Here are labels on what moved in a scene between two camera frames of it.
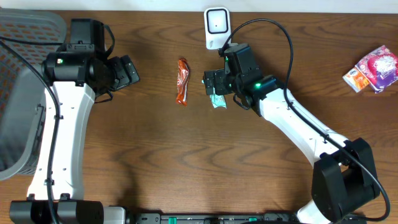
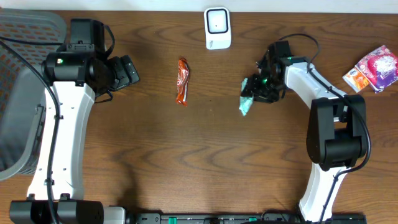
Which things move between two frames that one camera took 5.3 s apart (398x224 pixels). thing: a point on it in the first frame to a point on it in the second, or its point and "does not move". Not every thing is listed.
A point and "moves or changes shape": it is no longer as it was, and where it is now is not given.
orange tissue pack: x=356 y=79 does not move
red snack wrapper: x=183 y=74 does not move
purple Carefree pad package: x=380 y=68 does not move
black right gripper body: x=224 y=83 to x=265 y=90
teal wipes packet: x=218 y=101 moves or changes shape
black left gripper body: x=123 y=73 does not move
